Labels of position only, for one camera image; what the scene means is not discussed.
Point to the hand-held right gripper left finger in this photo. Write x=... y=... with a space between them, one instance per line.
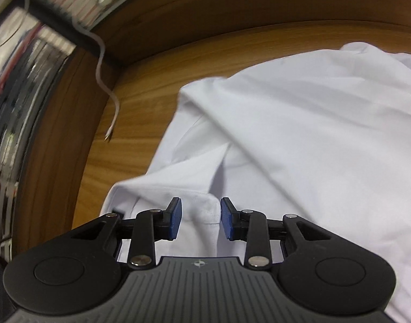
x=176 y=220

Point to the frosted striped glass partition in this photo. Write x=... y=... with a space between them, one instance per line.
x=27 y=60

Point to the white collared shirt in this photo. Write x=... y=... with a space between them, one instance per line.
x=310 y=134

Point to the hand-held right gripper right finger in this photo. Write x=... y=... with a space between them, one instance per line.
x=226 y=220

